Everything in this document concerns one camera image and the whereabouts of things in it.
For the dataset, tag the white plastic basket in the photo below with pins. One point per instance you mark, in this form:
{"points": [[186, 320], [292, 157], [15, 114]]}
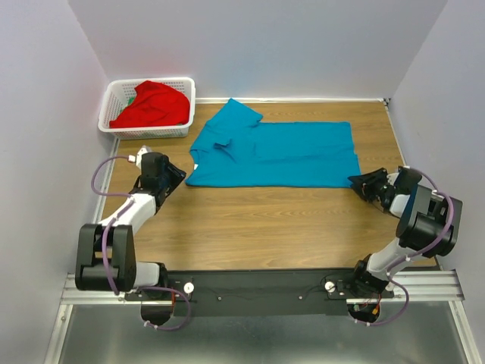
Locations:
{"points": [[116, 99]]}

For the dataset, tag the aluminium frame rail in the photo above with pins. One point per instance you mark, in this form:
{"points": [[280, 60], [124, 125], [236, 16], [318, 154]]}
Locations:
{"points": [[425, 286]]}

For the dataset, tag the blue t shirt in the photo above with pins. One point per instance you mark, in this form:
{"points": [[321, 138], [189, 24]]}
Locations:
{"points": [[237, 148]]}

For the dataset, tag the red t shirt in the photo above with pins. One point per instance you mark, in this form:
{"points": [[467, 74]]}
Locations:
{"points": [[155, 105]]}

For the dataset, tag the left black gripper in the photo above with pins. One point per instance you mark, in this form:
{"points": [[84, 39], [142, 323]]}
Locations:
{"points": [[178, 175]]}

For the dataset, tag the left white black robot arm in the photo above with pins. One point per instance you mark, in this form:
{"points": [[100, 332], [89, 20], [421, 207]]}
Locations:
{"points": [[106, 258]]}

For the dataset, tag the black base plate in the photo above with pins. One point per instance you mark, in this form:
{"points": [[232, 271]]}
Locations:
{"points": [[326, 291]]}

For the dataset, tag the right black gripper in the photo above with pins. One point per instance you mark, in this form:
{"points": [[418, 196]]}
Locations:
{"points": [[363, 183]]}

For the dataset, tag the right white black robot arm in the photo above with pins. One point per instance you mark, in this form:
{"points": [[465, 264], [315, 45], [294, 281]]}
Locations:
{"points": [[428, 225]]}

